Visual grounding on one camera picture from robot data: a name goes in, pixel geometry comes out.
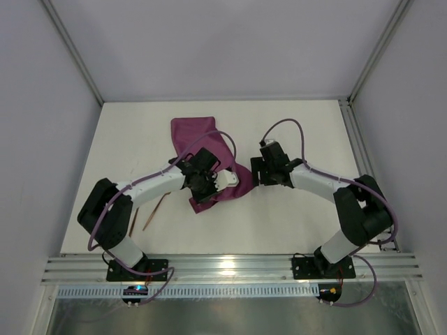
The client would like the purple cloth napkin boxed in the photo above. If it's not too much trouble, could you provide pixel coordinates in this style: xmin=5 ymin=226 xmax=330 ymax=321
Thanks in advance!
xmin=170 ymin=117 xmax=254 ymax=214

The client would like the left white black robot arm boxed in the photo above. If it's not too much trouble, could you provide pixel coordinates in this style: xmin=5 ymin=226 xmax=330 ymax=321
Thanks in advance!
xmin=77 ymin=147 xmax=221 ymax=277

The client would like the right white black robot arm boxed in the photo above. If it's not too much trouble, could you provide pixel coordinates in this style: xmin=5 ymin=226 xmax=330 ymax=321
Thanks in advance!
xmin=250 ymin=141 xmax=394 ymax=278

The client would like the copper fork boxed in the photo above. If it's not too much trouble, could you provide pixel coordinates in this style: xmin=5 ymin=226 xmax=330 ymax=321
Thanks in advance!
xmin=142 ymin=192 xmax=170 ymax=231

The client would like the copper knife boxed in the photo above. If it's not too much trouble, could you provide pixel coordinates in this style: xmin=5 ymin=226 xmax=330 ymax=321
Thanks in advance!
xmin=129 ymin=207 xmax=139 ymax=237

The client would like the right black controller board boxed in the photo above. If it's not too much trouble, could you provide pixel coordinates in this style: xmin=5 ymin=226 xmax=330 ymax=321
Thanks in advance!
xmin=317 ymin=285 xmax=342 ymax=304

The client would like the black controller board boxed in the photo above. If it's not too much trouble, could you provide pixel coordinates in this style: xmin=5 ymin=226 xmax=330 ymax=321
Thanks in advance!
xmin=122 ymin=285 xmax=148 ymax=306
xmin=317 ymin=285 xmax=342 ymax=304

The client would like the left black controller board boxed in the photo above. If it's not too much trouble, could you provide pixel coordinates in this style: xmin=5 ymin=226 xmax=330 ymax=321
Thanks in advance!
xmin=122 ymin=285 xmax=148 ymax=306

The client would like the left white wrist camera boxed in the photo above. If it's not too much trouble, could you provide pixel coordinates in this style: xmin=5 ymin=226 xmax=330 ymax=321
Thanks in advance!
xmin=214 ymin=170 xmax=239 ymax=192

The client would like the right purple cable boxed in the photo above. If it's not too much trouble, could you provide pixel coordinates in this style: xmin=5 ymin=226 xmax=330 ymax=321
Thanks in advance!
xmin=260 ymin=118 xmax=399 ymax=245

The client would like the purple cable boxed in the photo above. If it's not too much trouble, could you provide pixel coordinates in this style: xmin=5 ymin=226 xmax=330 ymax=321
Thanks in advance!
xmin=87 ymin=129 xmax=237 ymax=252
xmin=260 ymin=118 xmax=399 ymax=245

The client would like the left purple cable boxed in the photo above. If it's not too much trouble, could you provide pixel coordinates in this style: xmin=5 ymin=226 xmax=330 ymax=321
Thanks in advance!
xmin=87 ymin=129 xmax=237 ymax=252

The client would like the right aluminium side rail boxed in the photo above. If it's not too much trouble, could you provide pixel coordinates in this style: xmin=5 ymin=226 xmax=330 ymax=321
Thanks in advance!
xmin=338 ymin=98 xmax=400 ymax=253

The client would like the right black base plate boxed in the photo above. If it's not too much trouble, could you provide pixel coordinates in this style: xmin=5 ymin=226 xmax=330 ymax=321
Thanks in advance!
xmin=291 ymin=254 xmax=356 ymax=280

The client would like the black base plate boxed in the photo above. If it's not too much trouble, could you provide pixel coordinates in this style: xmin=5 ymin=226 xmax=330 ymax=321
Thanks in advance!
xmin=106 ymin=258 xmax=169 ymax=283
xmin=291 ymin=254 xmax=356 ymax=280

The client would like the slotted grey cable duct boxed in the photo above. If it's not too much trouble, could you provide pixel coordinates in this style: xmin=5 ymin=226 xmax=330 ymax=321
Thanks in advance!
xmin=57 ymin=283 xmax=318 ymax=299

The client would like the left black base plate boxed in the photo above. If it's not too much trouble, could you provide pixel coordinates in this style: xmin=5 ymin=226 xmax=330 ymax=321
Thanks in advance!
xmin=106 ymin=258 xmax=169 ymax=283

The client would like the right aluminium corner post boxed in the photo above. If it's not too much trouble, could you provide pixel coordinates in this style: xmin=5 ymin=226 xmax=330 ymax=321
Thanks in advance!
xmin=347 ymin=0 xmax=413 ymax=105

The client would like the aluminium corner post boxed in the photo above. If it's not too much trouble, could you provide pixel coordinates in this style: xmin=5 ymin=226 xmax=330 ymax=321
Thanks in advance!
xmin=38 ymin=0 xmax=105 ymax=107
xmin=347 ymin=0 xmax=413 ymax=105

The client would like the left aluminium corner post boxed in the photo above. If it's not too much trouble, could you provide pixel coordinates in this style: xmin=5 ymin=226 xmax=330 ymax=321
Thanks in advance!
xmin=38 ymin=0 xmax=105 ymax=107

